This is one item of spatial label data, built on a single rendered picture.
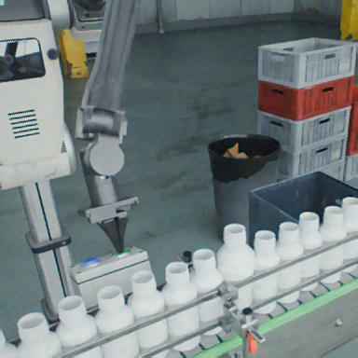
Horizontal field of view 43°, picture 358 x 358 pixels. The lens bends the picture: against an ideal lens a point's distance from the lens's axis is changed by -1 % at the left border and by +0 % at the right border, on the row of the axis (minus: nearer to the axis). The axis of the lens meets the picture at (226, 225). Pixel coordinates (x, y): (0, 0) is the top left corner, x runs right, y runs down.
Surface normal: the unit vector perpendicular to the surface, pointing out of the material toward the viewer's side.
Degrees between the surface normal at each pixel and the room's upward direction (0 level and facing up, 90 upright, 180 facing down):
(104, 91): 100
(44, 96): 90
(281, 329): 90
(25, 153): 90
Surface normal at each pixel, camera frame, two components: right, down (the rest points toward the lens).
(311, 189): 0.54, 0.41
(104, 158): 0.44, 0.09
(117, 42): 0.32, 0.60
